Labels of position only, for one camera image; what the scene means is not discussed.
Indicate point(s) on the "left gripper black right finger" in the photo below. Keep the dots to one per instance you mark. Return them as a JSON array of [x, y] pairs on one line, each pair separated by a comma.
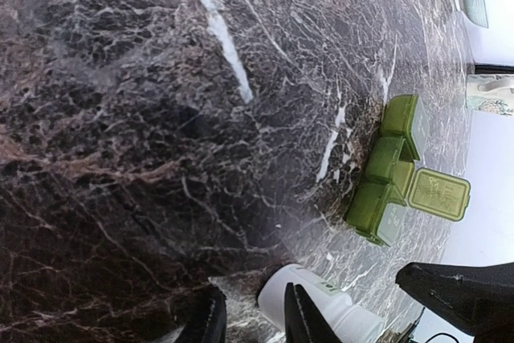
[[477, 301]]

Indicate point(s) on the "green weekly pill organizer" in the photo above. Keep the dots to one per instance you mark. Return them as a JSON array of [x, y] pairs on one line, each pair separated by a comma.
[[392, 183]]

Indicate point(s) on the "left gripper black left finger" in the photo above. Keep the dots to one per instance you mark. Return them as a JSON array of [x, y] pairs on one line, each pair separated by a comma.
[[303, 321]]

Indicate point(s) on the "cream ceramic mug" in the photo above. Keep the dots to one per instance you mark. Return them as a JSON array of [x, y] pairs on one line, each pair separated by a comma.
[[491, 93]]

